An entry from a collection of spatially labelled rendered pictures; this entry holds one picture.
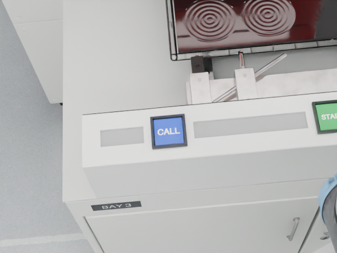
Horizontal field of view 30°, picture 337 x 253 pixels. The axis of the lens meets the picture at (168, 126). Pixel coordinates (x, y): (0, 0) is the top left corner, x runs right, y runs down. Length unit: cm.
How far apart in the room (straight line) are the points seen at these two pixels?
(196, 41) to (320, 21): 23
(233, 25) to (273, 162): 29
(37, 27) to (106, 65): 53
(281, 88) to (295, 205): 24
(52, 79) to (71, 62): 70
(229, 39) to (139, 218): 38
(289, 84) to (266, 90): 4
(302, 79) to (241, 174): 21
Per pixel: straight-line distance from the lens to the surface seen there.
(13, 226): 204
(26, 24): 173
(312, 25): 120
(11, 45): 235
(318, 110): 103
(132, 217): 122
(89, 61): 125
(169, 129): 100
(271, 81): 114
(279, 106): 103
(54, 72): 193
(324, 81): 116
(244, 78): 111
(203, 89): 110
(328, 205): 85
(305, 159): 105
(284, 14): 120
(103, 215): 121
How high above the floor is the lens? 186
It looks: 63 degrees down
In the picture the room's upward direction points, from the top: 7 degrees counter-clockwise
